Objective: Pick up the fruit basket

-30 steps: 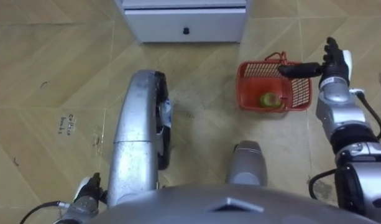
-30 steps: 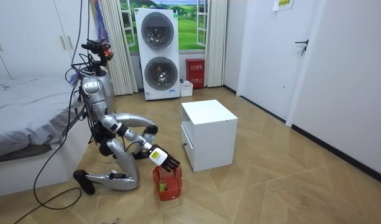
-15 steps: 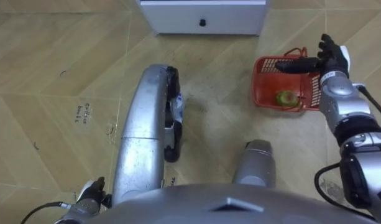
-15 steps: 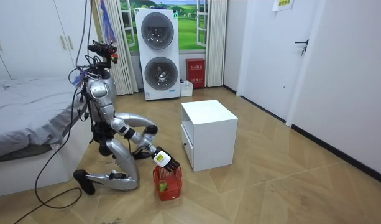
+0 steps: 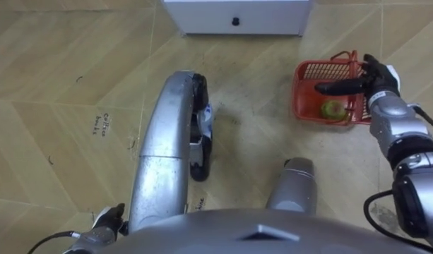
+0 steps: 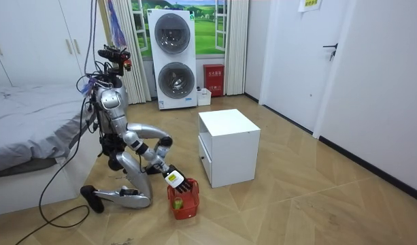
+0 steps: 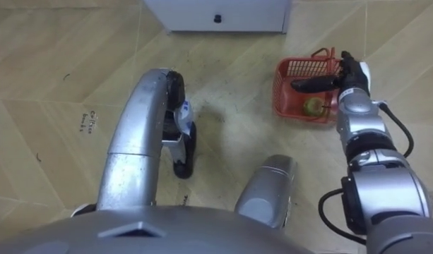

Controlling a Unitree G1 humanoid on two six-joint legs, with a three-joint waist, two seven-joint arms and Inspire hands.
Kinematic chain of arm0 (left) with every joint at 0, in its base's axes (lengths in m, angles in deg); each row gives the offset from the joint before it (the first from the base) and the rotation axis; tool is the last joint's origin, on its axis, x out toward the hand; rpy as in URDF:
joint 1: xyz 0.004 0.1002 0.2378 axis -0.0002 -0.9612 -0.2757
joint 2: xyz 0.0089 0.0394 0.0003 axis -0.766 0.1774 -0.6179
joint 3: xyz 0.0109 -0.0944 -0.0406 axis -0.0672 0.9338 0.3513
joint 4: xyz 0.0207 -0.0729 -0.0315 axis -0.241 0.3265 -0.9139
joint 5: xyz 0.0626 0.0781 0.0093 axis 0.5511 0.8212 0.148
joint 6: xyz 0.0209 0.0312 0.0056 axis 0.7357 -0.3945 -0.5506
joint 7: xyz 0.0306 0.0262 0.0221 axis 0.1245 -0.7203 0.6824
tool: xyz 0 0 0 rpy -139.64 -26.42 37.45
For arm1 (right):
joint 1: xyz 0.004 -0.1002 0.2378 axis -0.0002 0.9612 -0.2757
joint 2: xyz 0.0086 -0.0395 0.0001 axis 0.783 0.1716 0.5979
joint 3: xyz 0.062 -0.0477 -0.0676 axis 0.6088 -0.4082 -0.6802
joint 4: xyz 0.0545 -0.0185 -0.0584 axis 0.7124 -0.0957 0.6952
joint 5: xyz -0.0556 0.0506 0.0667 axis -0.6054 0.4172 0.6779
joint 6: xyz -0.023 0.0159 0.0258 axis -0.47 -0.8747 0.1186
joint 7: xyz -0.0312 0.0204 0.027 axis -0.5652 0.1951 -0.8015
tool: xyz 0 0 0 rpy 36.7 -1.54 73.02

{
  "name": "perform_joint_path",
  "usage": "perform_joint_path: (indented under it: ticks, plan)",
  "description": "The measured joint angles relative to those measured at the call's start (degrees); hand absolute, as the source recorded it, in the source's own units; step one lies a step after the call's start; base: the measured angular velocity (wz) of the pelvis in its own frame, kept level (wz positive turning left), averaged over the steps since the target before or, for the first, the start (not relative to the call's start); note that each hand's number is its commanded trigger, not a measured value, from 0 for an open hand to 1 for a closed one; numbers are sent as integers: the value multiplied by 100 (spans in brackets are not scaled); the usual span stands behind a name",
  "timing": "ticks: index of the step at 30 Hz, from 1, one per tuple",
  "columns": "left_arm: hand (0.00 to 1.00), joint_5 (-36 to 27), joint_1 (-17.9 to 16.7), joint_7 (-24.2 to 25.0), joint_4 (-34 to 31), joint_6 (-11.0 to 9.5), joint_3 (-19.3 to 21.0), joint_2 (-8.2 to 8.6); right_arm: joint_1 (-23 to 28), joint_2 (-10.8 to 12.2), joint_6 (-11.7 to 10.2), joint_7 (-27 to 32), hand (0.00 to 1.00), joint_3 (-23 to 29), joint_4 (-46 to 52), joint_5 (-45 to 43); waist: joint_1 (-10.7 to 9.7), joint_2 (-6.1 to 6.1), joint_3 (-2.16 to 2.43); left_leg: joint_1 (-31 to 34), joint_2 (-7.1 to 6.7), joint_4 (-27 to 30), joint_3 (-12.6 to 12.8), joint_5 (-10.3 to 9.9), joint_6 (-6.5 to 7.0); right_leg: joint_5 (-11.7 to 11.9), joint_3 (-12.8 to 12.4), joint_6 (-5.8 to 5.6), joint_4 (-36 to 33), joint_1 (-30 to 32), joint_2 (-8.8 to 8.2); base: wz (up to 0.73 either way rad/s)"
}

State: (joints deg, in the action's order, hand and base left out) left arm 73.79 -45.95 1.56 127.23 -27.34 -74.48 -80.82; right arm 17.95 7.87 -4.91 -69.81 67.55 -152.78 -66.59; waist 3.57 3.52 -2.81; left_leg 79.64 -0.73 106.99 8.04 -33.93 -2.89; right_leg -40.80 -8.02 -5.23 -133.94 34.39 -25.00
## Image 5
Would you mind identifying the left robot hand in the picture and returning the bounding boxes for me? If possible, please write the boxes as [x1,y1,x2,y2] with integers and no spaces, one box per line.
[91,202,129,236]

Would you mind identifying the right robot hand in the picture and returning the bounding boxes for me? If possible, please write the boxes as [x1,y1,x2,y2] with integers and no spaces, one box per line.
[314,53,402,105]

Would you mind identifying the red plastic basket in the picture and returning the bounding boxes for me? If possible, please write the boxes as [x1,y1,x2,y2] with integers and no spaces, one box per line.
[291,49,374,127]

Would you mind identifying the green fruit soft toy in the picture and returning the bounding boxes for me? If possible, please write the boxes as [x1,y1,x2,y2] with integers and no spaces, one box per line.
[319,99,348,121]

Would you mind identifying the robot legs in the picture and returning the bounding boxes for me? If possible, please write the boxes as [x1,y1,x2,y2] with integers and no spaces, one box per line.
[127,70,319,234]

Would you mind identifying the robot body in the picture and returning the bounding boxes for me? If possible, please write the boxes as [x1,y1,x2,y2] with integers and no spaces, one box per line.
[97,207,433,254]

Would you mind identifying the white drawer cabinet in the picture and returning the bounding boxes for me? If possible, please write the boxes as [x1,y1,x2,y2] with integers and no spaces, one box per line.
[160,0,314,37]

